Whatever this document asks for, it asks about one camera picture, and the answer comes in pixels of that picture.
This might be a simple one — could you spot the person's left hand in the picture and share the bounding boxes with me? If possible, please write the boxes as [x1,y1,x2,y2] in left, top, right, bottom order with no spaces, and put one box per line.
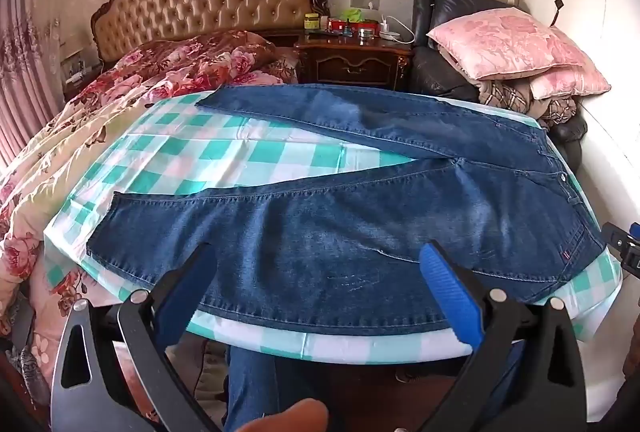
[235,399,330,432]

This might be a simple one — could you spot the small pink floral pillow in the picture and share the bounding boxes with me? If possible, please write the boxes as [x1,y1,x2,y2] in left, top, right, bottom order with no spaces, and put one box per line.
[529,64,612,100]

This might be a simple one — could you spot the black leather armchair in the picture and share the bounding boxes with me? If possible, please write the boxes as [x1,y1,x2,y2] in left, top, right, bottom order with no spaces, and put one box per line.
[405,0,588,173]

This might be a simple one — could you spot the white charger cable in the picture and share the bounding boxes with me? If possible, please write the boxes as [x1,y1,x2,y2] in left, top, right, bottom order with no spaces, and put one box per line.
[382,14,416,45]

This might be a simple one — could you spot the dark red floral blanket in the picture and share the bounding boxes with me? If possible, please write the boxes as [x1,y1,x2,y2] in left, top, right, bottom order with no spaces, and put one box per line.
[100,30,300,88]

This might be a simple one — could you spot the dark wooden nightstand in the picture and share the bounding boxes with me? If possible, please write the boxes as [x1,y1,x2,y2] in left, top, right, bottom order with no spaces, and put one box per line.
[292,32,416,93]

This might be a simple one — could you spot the person's left leg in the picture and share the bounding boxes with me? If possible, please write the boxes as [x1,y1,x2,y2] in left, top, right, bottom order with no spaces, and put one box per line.
[222,344,321,432]

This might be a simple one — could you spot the green checkered tablecloth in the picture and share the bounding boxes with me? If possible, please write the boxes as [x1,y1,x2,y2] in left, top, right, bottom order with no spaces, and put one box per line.
[44,89,623,365]

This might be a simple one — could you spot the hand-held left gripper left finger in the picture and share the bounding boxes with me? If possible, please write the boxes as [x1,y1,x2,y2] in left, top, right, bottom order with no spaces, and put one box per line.
[51,242,221,432]

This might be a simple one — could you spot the blue denim pants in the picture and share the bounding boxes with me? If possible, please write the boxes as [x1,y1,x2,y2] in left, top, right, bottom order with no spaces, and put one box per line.
[86,83,608,338]

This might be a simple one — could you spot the brown plaid blanket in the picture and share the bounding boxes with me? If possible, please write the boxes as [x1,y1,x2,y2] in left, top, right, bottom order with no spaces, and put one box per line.
[477,77,581,128]

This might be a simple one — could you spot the pink floral curtain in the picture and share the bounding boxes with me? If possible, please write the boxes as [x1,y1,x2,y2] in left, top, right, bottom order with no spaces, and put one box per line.
[0,0,66,168]

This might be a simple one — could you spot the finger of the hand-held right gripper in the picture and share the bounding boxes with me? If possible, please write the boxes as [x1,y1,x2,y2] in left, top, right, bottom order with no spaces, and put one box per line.
[601,221,640,283]

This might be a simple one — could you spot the large pink floral pillow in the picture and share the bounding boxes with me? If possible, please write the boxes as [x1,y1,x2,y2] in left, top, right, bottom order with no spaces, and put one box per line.
[426,8,598,80]

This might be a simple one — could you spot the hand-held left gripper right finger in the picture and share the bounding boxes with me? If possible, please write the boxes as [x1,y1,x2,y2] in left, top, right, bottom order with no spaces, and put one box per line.
[419,241,588,432]

